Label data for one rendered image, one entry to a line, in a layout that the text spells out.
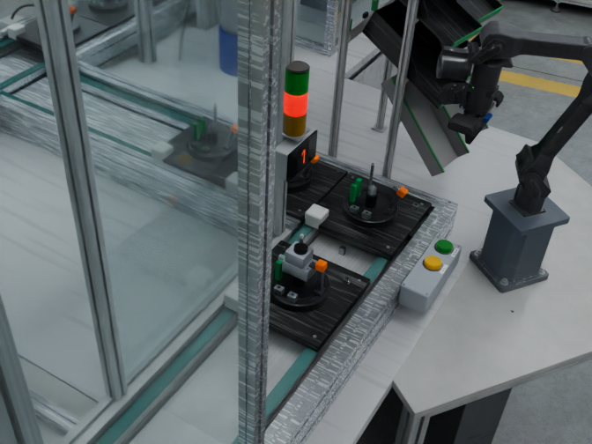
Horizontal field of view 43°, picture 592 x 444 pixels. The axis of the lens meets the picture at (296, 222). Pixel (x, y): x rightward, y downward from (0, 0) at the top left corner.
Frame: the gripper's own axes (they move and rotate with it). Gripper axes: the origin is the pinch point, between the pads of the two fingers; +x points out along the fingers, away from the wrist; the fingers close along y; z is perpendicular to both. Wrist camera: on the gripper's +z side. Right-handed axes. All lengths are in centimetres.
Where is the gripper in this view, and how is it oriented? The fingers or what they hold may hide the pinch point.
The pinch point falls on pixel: (471, 129)
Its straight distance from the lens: 171.2
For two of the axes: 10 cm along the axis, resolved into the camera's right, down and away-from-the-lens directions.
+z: -8.5, -3.8, 3.6
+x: -0.7, 7.7, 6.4
